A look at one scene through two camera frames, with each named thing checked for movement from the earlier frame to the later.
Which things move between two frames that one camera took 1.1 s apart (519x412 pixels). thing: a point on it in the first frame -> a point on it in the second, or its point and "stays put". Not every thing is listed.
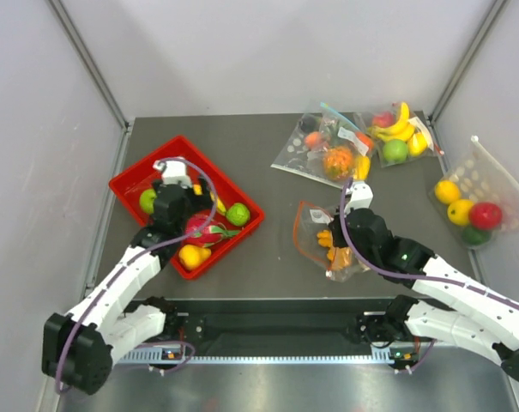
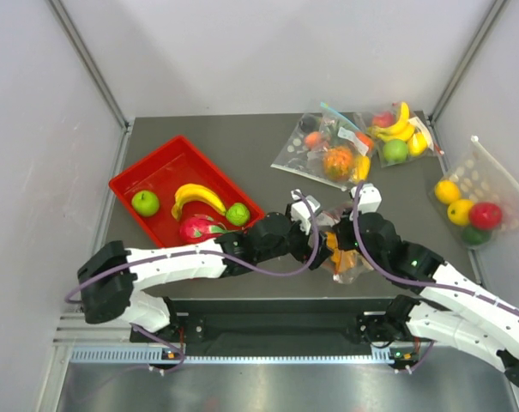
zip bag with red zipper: (314, 239) stays put
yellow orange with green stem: (459, 211) stays put
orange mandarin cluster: (340, 257) stays put
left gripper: (201, 202) -> (304, 251)
